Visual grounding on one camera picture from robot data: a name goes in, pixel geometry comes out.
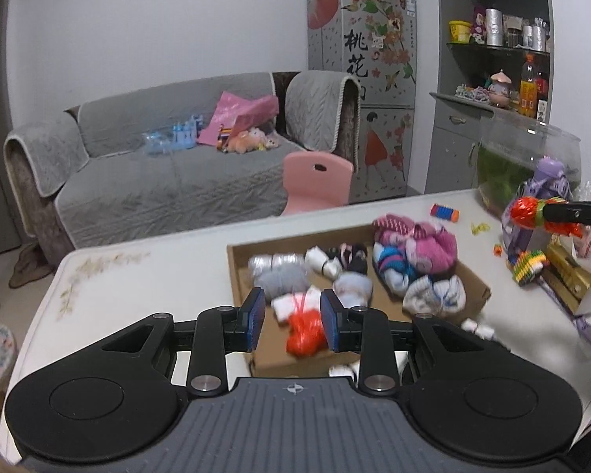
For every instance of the yellow cup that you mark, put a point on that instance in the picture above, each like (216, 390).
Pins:
(460, 31)

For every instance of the white grey sock bundle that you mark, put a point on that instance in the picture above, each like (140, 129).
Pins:
(436, 295)

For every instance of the dark bottle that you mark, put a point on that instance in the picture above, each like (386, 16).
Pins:
(542, 101)

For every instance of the blue toy castle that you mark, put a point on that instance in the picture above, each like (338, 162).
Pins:
(177, 138)

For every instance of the pink teapot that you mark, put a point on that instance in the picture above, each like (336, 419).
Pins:
(500, 88)

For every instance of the yellow box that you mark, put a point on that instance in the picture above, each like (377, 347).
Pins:
(571, 271)

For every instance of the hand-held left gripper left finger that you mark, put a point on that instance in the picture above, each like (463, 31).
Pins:
(256, 319)

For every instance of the purple water bottle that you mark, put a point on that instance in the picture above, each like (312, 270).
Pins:
(546, 177)

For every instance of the black sock bundle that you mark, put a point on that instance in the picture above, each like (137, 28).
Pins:
(354, 258)

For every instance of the colourful block toy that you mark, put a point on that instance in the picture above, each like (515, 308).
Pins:
(531, 267)

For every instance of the brown cloth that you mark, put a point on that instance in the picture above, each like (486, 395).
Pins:
(29, 266)

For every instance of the blue and grey sock bundle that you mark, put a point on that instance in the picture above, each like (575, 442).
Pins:
(394, 266)

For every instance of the grey cabinet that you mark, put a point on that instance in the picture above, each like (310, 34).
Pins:
(453, 148)

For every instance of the glass fish bowl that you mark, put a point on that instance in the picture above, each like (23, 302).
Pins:
(502, 172)

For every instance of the blue orange toy block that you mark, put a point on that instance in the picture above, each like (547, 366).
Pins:
(445, 212)

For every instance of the orange drink bottle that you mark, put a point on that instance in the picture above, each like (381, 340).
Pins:
(529, 88)

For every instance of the orange bag bundle green band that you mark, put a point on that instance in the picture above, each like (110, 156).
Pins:
(524, 212)

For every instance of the fluffy pink sock bundle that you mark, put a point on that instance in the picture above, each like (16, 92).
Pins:
(433, 249)

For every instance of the white sock bundle pink band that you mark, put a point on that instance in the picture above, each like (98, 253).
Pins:
(293, 305)

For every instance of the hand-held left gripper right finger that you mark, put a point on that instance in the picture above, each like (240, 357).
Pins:
(328, 321)

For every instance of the cardboard box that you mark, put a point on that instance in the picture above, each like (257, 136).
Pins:
(271, 350)

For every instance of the orange plastic bag bundle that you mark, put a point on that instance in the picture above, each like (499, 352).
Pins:
(305, 337)

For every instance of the grey sofa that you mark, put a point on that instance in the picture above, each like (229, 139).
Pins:
(177, 182)

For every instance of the orange plush toy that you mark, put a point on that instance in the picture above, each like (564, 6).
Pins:
(244, 142)

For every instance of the small white bag bundle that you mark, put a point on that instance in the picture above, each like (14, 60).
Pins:
(478, 329)
(344, 370)

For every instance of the pink dotted sock bundle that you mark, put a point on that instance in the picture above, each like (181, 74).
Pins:
(391, 226)

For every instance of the pink chair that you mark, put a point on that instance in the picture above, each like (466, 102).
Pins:
(315, 182)

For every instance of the silver can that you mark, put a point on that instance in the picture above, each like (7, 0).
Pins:
(494, 27)
(534, 38)

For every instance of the grey sock bundle clear wrap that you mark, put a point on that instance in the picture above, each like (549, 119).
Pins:
(280, 273)

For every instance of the flower-printed refrigerator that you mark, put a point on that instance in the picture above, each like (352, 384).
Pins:
(364, 83)

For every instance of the light blue sock bundle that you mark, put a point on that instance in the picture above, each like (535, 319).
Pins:
(353, 288)

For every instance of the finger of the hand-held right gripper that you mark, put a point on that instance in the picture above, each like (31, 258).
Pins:
(581, 213)

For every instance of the white desktop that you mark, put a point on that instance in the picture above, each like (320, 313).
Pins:
(152, 286)

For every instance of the pink plastic bag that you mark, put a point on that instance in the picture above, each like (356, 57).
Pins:
(241, 113)

